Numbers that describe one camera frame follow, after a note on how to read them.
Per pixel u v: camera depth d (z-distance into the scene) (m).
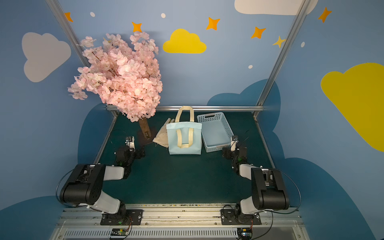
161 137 1.05
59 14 0.71
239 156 0.73
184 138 0.85
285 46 0.83
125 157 0.73
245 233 0.73
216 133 1.11
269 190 0.45
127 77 0.56
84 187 0.45
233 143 0.82
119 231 0.72
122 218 0.68
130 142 0.82
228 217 0.74
